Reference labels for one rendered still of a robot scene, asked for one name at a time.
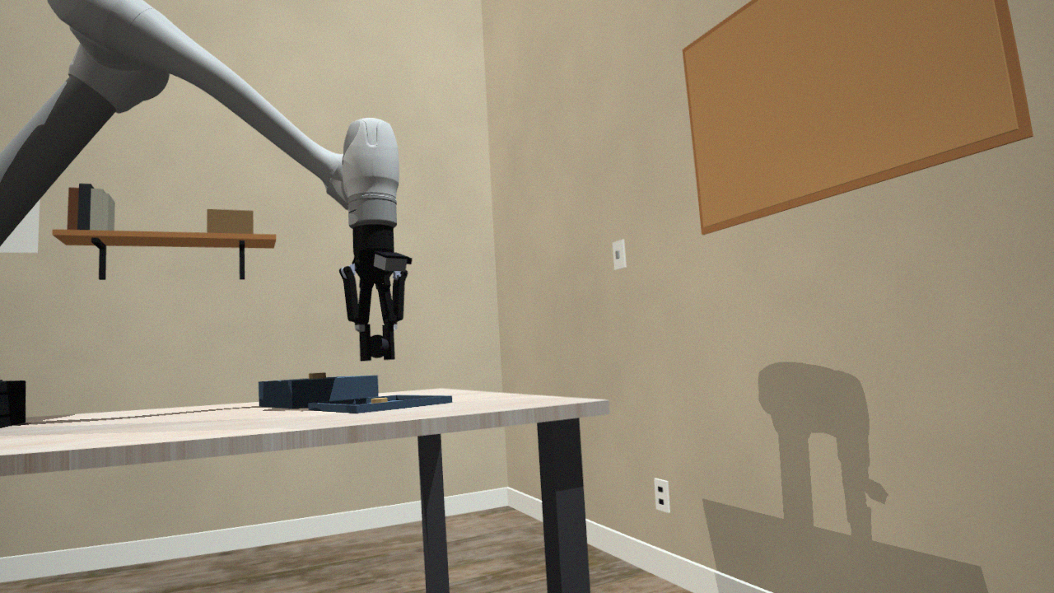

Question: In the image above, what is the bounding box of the blue rectangular tray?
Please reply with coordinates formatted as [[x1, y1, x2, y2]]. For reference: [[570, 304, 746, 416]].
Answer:
[[308, 395, 453, 413]]

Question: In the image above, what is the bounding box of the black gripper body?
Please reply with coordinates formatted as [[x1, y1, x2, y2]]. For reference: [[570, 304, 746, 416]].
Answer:
[[352, 224, 394, 284]]

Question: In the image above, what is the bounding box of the dark grey ball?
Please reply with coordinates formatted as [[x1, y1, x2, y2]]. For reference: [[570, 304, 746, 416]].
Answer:
[[371, 334, 389, 358]]

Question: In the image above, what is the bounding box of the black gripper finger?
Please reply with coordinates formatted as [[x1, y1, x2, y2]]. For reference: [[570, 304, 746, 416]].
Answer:
[[375, 269, 408, 360], [339, 263, 376, 362]]

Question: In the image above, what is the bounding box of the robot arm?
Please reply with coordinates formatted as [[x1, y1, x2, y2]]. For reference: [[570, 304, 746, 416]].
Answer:
[[0, 0, 399, 246]]

